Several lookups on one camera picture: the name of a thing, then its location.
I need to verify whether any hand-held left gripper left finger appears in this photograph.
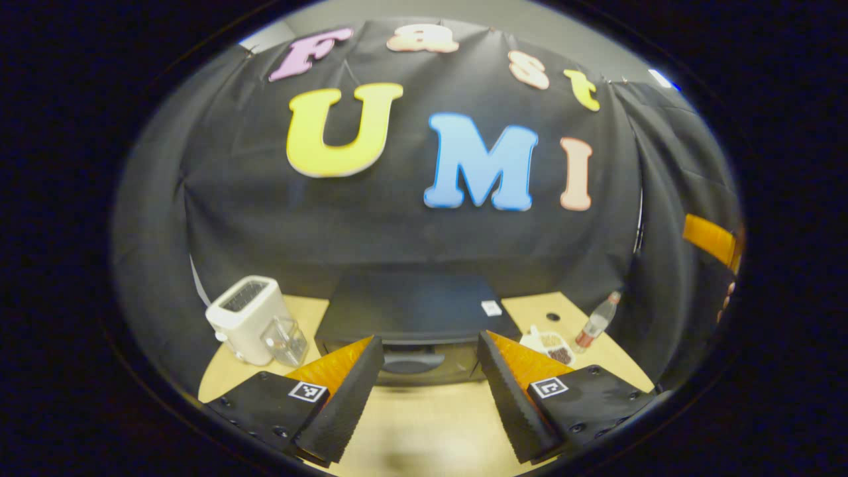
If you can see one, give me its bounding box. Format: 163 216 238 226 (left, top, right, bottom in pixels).
205 335 386 466

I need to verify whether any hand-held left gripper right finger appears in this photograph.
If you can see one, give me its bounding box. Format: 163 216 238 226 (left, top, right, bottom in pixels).
477 330 662 466

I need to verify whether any black electric oven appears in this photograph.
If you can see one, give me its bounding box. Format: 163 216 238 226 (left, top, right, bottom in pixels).
314 274 523 388

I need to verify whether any white divided snack plate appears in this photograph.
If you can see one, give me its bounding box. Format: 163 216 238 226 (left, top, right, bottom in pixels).
519 325 576 367

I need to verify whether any clear glass jar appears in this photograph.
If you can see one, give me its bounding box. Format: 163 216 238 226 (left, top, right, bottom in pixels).
260 316 309 368

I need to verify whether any clear plastic drink bottle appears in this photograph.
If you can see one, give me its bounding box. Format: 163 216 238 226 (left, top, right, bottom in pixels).
574 290 623 352

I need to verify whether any white toaster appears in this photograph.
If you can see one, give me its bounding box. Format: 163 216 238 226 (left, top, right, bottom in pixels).
205 275 292 366

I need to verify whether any small ceiling light panel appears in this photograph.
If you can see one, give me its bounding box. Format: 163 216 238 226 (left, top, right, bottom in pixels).
648 68 682 92

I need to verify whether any black backdrop cloth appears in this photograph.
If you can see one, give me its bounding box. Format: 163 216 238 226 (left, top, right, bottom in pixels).
113 19 743 398

